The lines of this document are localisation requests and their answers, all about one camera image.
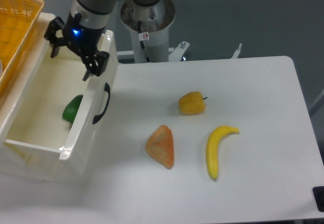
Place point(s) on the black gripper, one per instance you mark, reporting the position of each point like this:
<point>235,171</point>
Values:
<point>79,39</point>

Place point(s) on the green bell pepper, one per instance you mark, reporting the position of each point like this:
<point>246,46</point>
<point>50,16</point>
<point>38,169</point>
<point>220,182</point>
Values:
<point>71,110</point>

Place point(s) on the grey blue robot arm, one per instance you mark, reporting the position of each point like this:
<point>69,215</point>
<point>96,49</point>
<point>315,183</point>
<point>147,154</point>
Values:
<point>96,13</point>

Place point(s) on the open white drawer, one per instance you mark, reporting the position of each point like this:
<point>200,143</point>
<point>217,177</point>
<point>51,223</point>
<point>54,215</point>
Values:
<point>83,134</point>

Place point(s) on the white drawer cabinet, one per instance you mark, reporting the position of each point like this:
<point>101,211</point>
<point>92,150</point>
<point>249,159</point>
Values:
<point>33,133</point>

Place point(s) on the yellow bell pepper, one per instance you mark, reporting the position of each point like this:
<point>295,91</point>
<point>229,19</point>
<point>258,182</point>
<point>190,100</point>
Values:
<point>192,103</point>

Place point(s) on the yellow woven basket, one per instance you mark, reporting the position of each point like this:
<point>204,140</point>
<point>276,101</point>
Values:
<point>18,20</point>

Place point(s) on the orange bread slice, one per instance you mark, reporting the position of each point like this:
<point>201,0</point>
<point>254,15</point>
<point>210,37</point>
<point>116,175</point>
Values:
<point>160,146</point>

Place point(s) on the yellow banana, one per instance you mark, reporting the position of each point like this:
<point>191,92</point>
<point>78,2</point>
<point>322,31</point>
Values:
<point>212,148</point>

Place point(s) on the black corner object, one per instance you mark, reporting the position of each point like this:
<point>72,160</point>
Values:
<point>318,193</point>

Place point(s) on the black drawer handle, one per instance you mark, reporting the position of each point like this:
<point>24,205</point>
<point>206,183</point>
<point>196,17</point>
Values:
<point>104,104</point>

